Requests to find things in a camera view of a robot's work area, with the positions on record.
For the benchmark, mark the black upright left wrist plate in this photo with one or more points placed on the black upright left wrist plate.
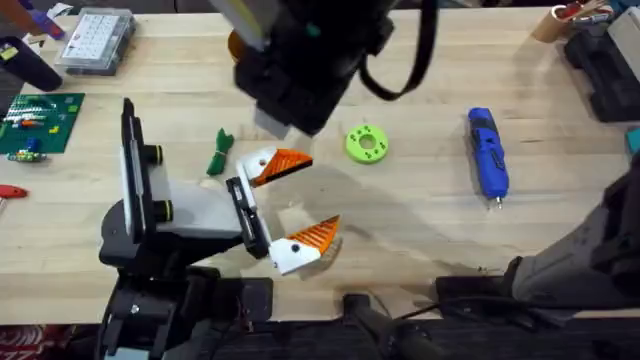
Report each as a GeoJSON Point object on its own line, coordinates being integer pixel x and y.
{"type": "Point", "coordinates": [133, 165]}

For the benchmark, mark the teal object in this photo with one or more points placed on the teal object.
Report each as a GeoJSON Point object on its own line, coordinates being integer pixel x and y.
{"type": "Point", "coordinates": [635, 141]}

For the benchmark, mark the purple object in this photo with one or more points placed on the purple object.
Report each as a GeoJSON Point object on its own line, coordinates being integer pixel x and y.
{"type": "Point", "coordinates": [45, 22]}

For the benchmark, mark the clear plastic parts box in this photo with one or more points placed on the clear plastic parts box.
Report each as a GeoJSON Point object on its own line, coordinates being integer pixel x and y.
{"type": "Point", "coordinates": [95, 40]}

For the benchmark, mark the green disc with holes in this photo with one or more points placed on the green disc with holes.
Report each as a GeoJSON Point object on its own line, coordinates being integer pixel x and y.
{"type": "Point", "coordinates": [356, 145]}

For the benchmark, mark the blue electric screwdriver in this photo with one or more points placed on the blue electric screwdriver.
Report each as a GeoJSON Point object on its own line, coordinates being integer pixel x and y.
{"type": "Point", "coordinates": [487, 150]}

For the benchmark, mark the black tool case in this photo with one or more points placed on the black tool case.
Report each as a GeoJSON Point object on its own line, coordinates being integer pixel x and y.
{"type": "Point", "coordinates": [607, 85]}

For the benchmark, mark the black cylindrical tool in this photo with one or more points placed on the black cylindrical tool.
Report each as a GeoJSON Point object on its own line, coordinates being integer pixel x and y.
{"type": "Point", "coordinates": [30, 65]}

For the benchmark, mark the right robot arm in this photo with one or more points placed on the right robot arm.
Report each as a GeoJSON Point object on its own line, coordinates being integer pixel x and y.
{"type": "Point", "coordinates": [565, 270]}

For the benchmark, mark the red and white bag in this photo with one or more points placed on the red and white bag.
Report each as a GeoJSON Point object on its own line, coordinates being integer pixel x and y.
{"type": "Point", "coordinates": [30, 342]}

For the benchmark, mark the red scissors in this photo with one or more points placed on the red scissors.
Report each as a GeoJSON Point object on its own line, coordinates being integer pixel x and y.
{"type": "Point", "coordinates": [580, 10]}

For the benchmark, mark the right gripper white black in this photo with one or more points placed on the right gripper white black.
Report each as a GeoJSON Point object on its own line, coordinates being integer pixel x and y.
{"type": "Point", "coordinates": [310, 65]}

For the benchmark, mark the green vegetable toy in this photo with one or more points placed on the green vegetable toy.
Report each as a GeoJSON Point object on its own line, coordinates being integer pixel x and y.
{"type": "Point", "coordinates": [219, 155]}

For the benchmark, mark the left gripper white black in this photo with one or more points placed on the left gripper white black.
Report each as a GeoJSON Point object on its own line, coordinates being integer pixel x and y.
{"type": "Point", "coordinates": [200, 215]}

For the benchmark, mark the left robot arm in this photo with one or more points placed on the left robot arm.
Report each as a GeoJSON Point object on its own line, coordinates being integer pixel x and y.
{"type": "Point", "coordinates": [150, 310]}

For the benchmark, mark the black cylindrical mount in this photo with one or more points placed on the black cylindrical mount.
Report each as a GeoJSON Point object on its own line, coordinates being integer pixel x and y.
{"type": "Point", "coordinates": [380, 325]}

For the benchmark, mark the black rail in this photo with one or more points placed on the black rail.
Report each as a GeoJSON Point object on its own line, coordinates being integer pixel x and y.
{"type": "Point", "coordinates": [500, 345]}

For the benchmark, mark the cardboard tape roll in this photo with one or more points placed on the cardboard tape roll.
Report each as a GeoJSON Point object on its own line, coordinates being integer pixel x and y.
{"type": "Point", "coordinates": [550, 27]}

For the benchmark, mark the green board with toy blocks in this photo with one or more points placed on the green board with toy blocks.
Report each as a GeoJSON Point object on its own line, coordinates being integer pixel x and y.
{"type": "Point", "coordinates": [50, 122]}

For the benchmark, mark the grey flat box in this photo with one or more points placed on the grey flat box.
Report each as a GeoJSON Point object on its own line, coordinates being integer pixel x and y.
{"type": "Point", "coordinates": [627, 40]}

